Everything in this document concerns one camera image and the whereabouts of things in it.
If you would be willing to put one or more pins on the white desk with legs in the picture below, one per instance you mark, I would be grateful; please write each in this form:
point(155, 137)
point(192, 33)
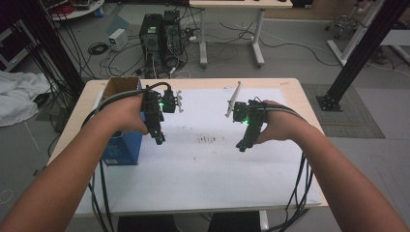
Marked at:
point(241, 4)

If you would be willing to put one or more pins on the round white table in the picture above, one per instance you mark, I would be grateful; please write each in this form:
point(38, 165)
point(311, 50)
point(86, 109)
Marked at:
point(83, 13)

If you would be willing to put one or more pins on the white metal stand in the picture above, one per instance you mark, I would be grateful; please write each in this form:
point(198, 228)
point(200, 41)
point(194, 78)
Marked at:
point(346, 54)

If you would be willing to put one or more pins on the blue cardboard box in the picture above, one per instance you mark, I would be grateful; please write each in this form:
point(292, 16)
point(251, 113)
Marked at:
point(124, 150)

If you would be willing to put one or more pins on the black aluminium post with base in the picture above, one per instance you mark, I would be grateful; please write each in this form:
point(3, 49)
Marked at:
point(364, 48)

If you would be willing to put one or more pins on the white table leg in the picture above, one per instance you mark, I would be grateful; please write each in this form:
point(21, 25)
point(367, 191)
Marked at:
point(263, 220)

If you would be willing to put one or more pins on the small white device box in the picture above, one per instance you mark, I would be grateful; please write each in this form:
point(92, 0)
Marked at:
point(117, 38)

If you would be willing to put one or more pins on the grey floor mat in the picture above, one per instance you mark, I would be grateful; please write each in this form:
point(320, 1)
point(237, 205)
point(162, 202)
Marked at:
point(354, 122)

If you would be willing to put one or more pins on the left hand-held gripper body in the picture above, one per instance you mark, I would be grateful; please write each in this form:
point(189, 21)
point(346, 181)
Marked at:
point(153, 109)

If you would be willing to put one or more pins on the black computer tower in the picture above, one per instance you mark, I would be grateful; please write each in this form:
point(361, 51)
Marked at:
point(172, 32)
point(151, 38)

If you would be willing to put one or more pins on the person's right hand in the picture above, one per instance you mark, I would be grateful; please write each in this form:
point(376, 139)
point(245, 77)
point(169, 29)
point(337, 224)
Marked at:
point(283, 125)

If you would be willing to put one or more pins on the white crumpled cloth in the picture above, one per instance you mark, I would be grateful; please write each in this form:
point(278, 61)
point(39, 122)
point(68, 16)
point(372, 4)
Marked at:
point(16, 96)

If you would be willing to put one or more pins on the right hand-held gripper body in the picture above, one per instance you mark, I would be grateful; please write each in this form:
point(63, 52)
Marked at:
point(253, 112)

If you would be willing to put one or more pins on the white paper sheet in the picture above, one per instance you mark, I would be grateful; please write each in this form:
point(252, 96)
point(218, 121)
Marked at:
point(199, 180)

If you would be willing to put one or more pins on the person's left hand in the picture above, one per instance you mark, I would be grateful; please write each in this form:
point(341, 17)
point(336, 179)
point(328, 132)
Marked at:
point(124, 114)

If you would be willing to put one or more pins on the office chair base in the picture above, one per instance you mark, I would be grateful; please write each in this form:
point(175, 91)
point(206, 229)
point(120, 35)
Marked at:
point(343, 24)

